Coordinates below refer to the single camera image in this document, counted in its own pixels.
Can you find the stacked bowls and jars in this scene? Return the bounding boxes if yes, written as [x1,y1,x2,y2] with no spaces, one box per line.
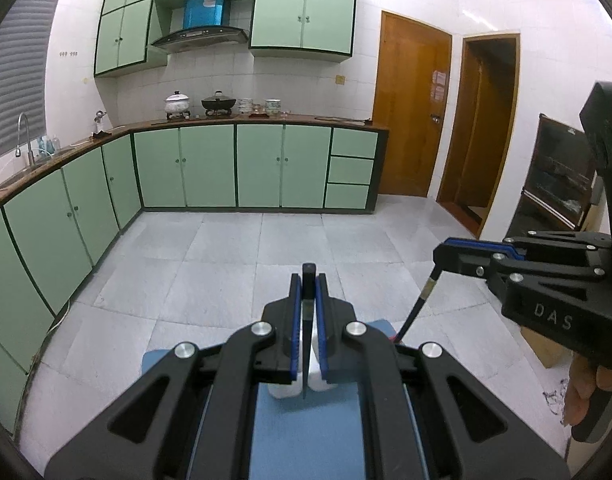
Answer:
[237,98,282,117]

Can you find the white lidded pot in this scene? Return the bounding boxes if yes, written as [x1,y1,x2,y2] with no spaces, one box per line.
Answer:
[164,91,191,120]

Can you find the person's right hand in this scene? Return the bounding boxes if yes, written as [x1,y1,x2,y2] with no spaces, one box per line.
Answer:
[563,355,612,427]

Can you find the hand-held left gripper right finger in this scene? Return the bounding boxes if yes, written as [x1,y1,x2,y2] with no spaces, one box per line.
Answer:
[316,274,571,480]

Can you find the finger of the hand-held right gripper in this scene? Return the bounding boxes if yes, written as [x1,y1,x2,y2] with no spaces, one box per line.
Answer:
[432,243,607,306]
[443,231,612,261]

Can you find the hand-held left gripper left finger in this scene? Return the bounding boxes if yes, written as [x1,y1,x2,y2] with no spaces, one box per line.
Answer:
[45,274,303,480]

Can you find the grey window blind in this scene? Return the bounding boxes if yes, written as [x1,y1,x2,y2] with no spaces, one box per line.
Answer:
[0,0,67,164]

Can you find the white utensil holder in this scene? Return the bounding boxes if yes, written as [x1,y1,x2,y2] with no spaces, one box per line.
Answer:
[266,327,340,401]

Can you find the black thin brush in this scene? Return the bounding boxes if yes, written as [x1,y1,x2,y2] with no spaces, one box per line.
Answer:
[393,266,442,345]

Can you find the metal sink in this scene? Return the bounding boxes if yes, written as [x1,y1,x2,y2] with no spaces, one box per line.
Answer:
[0,167,37,191]

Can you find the closed wooden door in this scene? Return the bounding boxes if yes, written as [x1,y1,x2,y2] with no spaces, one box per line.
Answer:
[372,10,453,199]

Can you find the range hood with blue box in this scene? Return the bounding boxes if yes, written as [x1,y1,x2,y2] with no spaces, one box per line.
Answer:
[151,0,250,54]

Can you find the open wooden doorway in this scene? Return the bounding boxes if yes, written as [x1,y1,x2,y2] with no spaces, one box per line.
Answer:
[436,33,521,240]

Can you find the green wall cabinets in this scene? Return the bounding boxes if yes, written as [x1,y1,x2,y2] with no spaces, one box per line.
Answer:
[93,0,360,80]

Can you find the blue mat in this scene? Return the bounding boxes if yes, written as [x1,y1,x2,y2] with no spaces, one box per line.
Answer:
[142,319,428,480]

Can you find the black wok with lid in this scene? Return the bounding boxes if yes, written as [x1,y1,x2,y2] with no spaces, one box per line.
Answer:
[201,91,237,119]

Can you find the green base cabinets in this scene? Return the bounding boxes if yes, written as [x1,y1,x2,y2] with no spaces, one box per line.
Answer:
[0,122,390,436]

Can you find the metal faucet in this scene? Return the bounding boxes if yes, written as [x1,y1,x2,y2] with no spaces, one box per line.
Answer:
[14,112,37,166]

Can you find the black glass cabinet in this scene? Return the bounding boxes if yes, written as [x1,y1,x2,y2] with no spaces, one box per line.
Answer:
[503,113,600,246]

